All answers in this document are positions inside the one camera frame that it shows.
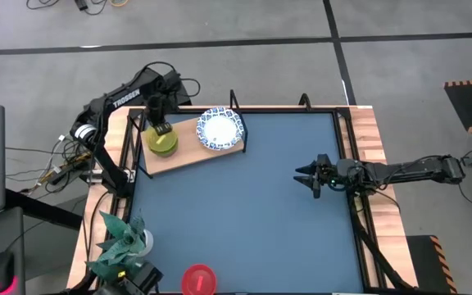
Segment blue table mat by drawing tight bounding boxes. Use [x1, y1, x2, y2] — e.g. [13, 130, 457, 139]
[129, 111, 364, 294]

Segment white plant pot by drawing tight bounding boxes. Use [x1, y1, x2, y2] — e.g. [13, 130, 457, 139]
[139, 228, 155, 256]

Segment black floor beam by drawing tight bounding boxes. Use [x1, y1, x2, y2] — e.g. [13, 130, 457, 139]
[4, 188, 85, 231]

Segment black glowing computer mouse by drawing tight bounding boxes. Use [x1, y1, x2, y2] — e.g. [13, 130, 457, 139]
[0, 250, 20, 294]

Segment red plastic bowl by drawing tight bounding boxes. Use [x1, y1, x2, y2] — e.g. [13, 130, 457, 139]
[180, 263, 218, 295]

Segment yellow plastic bowl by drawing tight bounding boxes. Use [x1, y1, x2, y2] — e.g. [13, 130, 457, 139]
[145, 125, 179, 157]

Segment black metal rig frame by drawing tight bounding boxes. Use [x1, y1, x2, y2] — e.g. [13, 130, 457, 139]
[115, 92, 415, 295]

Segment black box device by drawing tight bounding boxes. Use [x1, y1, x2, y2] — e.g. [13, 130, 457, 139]
[95, 261, 165, 295]

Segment wooden cutting board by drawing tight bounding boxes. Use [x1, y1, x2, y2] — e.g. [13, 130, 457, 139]
[127, 89, 248, 179]

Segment black floor cables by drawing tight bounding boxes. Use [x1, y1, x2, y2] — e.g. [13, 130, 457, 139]
[25, 0, 130, 17]

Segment tangled black cable bundle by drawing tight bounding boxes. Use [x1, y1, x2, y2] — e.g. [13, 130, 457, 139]
[5, 121, 98, 196]

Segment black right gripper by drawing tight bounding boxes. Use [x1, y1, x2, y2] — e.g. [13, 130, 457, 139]
[293, 152, 344, 201]

